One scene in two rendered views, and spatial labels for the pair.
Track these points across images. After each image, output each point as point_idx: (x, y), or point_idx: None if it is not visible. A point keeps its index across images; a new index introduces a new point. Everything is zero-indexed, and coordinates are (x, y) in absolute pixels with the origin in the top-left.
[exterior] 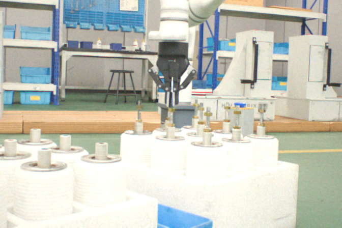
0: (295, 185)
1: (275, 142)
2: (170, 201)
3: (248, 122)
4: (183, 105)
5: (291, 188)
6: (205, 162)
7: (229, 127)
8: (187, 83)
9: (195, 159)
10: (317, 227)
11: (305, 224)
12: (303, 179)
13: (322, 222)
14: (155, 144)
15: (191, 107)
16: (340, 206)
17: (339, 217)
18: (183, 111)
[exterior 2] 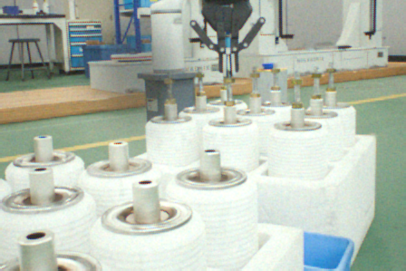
0: (374, 163)
1: (354, 111)
2: (258, 216)
3: (284, 87)
4: (179, 73)
5: (372, 168)
6: (308, 153)
7: (280, 98)
8: (253, 39)
9: (292, 150)
10: (397, 210)
11: (379, 209)
12: None
13: (393, 202)
14: (215, 135)
15: (188, 74)
16: (390, 177)
17: (403, 191)
18: (179, 82)
